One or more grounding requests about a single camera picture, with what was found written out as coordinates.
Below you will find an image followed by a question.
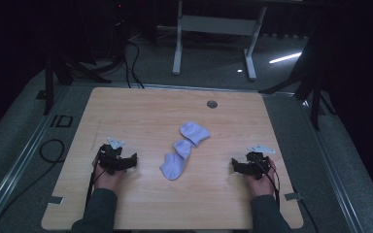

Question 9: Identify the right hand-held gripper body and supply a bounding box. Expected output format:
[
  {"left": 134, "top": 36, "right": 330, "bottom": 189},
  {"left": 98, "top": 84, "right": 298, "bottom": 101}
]
[{"left": 246, "top": 144, "right": 277, "bottom": 181}]

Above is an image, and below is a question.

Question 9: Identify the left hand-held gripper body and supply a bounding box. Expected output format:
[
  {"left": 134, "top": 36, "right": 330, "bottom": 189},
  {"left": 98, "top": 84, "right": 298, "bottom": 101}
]
[{"left": 95, "top": 137, "right": 126, "bottom": 176}]

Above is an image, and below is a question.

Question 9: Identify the white sock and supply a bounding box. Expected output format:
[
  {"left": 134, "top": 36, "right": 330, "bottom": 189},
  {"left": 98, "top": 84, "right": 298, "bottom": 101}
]
[
  {"left": 179, "top": 121, "right": 212, "bottom": 149},
  {"left": 158, "top": 139, "right": 193, "bottom": 182}
]

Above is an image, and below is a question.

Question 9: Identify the person's right hand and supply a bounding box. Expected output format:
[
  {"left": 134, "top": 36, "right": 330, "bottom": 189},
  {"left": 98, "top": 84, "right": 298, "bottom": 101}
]
[{"left": 243, "top": 157, "right": 278, "bottom": 199}]

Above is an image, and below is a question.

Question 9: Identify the person's left hand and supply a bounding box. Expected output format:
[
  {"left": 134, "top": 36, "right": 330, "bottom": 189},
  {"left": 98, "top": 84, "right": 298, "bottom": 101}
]
[{"left": 91, "top": 160, "right": 126, "bottom": 196}]

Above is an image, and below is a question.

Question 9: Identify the black tripod stand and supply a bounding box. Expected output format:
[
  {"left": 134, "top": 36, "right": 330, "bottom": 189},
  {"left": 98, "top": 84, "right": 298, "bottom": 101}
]
[
  {"left": 42, "top": 45, "right": 113, "bottom": 117},
  {"left": 257, "top": 32, "right": 338, "bottom": 132}
]

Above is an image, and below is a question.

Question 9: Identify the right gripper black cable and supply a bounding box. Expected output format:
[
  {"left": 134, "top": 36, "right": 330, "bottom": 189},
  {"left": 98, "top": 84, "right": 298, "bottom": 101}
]
[{"left": 255, "top": 154, "right": 282, "bottom": 209}]

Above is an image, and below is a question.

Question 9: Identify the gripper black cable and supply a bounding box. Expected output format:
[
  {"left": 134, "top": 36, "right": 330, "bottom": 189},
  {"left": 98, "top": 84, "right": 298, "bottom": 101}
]
[
  {"left": 85, "top": 154, "right": 107, "bottom": 209},
  {"left": 255, "top": 154, "right": 282, "bottom": 209}
]

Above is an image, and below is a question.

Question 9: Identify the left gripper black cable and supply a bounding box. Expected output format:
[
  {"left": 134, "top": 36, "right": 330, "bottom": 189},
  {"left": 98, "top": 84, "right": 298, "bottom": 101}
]
[{"left": 85, "top": 154, "right": 107, "bottom": 209}]

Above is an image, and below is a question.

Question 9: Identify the black floor cable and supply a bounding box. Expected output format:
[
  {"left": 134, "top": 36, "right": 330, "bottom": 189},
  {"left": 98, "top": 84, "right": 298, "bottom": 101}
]
[{"left": 0, "top": 138, "right": 66, "bottom": 233}]

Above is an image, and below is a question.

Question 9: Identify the metal floor rail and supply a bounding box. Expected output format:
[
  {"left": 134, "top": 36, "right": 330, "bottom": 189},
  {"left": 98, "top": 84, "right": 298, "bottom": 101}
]
[
  {"left": 0, "top": 84, "right": 73, "bottom": 233},
  {"left": 299, "top": 98, "right": 367, "bottom": 233}
]

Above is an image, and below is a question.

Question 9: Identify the black cables bundle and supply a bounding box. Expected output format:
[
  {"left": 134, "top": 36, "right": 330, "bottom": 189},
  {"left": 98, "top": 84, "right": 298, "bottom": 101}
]
[{"left": 121, "top": 40, "right": 146, "bottom": 89}]

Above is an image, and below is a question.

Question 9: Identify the white desk frame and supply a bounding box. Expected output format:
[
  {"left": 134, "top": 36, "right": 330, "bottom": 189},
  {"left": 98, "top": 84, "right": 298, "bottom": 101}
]
[{"left": 172, "top": 0, "right": 268, "bottom": 82}]

